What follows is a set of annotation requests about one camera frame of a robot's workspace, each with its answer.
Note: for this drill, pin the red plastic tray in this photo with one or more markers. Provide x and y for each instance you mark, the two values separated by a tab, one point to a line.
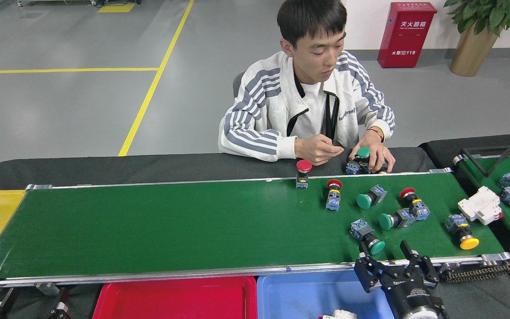
171	301

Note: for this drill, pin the person's left hand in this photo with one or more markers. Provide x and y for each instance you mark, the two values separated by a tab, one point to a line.
379	155

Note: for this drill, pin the metal wheeled cart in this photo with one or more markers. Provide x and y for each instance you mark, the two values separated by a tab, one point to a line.
56	2

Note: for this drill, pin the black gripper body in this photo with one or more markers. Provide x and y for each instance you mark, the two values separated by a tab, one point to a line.
410	294

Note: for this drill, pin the seated person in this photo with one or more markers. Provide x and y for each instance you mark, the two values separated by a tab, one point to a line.
277	106

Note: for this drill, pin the person's right forearm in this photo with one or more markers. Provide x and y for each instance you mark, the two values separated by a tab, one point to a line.
255	148

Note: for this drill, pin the blue plastic tray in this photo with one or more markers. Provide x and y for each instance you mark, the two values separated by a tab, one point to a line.
299	297

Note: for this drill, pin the yellow push button switch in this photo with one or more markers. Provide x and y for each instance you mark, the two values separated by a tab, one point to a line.
461	229

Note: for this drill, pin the person's left forearm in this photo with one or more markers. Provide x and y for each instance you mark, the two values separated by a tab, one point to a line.
381	122

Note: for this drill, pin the red fire extinguisher box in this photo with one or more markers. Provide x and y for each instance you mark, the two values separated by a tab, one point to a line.
405	40

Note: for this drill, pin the grey chair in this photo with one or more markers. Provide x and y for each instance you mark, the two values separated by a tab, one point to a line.
237	84

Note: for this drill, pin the white circuit breaker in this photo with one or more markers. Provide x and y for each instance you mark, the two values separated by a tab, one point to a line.
480	206
341	315

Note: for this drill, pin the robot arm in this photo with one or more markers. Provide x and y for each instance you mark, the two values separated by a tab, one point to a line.
423	315

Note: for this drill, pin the potted plant in gold pot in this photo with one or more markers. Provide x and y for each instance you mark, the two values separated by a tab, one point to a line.
472	53

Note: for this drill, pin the person's right hand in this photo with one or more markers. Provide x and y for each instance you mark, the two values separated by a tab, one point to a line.
317	149

